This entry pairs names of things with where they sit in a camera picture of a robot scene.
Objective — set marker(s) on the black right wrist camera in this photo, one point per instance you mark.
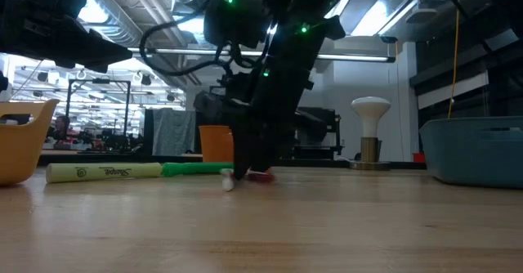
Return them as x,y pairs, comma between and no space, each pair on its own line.
233,19

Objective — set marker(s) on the orange plastic bin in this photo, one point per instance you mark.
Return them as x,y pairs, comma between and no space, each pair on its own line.
214,144

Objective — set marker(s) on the small red box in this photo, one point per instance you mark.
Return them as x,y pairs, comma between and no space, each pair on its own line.
418,157

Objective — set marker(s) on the teal plastic bin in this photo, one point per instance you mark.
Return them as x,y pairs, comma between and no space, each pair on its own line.
474,154

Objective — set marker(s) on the red Expo marker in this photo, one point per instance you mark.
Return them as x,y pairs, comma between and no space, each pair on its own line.
261,177

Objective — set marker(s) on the white mushroom lamp brass base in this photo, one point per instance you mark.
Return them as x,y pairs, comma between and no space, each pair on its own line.
370,109

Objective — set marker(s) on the black equipment cart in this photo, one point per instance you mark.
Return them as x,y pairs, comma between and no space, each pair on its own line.
331,130

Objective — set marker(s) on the light green Sharpie highlighter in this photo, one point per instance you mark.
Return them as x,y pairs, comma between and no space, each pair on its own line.
102,172

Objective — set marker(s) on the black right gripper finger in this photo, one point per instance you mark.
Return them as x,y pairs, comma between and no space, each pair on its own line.
267,150
241,150

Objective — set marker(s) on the black metal frame stand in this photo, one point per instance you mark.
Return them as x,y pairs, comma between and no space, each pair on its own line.
98,81

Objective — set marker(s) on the person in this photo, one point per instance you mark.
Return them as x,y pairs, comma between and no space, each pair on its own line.
61,126

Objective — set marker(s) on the long ceiling light bar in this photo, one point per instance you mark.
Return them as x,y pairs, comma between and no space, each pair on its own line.
351,57

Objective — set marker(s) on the black partition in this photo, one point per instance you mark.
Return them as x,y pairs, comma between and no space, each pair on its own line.
148,134

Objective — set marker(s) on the black aluminium table frame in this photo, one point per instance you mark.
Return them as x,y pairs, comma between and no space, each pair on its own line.
122,157

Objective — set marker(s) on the yellow plastic bin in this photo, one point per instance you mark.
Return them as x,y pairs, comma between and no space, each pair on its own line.
24,154

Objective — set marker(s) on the green marker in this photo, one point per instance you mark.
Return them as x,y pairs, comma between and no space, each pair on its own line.
196,168

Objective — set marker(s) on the gray hanging cloth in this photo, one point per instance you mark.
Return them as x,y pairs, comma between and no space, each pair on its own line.
173,132

